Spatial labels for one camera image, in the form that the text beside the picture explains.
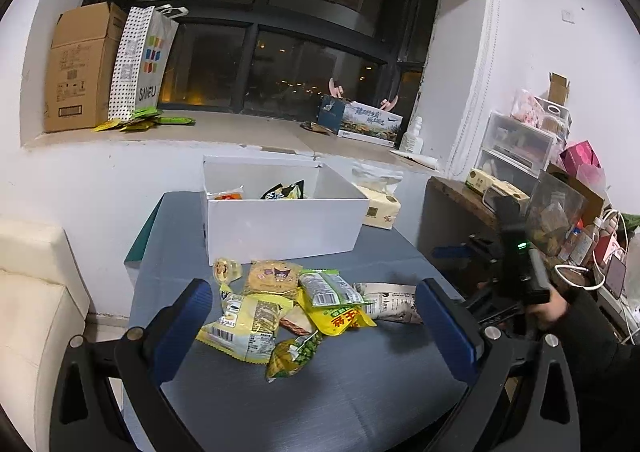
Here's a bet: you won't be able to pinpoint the wooden side table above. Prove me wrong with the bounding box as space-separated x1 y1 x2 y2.
426 177 498 231

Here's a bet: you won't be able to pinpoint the white open storage box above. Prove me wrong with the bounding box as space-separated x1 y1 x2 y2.
203 152 369 264

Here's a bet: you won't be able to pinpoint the white Sanfu shopping bag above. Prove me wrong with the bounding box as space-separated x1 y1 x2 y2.
107 4 189 120

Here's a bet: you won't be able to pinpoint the clear acrylic container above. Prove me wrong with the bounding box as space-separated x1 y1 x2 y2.
525 172 587 257

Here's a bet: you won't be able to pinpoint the person's right hand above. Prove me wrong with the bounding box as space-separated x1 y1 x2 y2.
527 286 568 330

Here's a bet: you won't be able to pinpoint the green sachets on sill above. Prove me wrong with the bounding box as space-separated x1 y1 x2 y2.
93 108 195 132

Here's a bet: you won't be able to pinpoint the green barcode seed packet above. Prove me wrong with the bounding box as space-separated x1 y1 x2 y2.
298 269 366 308

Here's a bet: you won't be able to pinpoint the green pea snack packet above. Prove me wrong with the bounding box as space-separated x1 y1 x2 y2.
265 331 323 383

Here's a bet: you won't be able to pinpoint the beige orange-edged snack packet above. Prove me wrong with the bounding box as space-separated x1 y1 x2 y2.
280 305 317 336

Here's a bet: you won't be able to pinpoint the clear plastic drawer unit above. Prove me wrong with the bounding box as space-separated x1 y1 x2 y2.
476 112 560 178

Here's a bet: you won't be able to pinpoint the brown cardboard box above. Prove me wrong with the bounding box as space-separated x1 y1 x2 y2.
43 2 127 132

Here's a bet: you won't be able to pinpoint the Kuromi rice cracker pack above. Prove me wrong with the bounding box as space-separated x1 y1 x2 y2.
243 260 303 299

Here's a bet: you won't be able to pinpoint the white lotion bottle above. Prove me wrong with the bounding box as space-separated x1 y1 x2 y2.
399 116 423 154

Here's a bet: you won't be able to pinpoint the white red printed snack bag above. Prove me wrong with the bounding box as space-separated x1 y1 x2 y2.
354 283 422 324

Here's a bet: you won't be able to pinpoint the yellow barcode snack bag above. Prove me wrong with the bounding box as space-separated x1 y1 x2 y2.
196 288 294 364

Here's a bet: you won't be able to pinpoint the yellow red-text snack bag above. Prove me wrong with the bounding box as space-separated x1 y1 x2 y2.
296 287 376 337

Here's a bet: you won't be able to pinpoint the printed tissue box on sill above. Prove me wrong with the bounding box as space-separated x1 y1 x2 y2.
317 94 402 148

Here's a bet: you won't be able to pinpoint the black green snack bag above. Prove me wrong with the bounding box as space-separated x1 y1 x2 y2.
262 180 305 201

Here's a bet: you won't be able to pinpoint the cream leather sofa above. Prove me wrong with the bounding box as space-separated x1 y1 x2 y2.
1 220 90 451

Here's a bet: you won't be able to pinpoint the pink gift box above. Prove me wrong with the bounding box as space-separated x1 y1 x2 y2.
560 140 606 195

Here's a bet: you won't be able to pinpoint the beige small carton box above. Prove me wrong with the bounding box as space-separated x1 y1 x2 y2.
465 168 529 203

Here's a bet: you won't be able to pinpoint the orange snack packet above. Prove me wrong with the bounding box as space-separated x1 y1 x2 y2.
206 186 244 201

